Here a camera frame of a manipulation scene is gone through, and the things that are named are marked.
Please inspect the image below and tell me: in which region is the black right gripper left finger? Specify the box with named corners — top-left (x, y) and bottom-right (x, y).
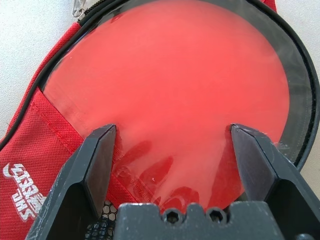
top-left (26, 123), bottom-right (118, 240)

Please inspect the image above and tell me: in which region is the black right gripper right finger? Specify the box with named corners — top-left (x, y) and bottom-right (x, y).
top-left (228, 123), bottom-right (320, 240)

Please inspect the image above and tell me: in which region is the red black paddle case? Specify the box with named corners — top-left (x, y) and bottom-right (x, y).
top-left (0, 0), bottom-right (320, 240)

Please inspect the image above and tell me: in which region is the red ping-pong paddle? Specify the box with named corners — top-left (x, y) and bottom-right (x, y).
top-left (44, 0), bottom-right (293, 212)

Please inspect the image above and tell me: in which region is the metal zipper pull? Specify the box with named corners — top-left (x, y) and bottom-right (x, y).
top-left (71, 0), bottom-right (89, 19)

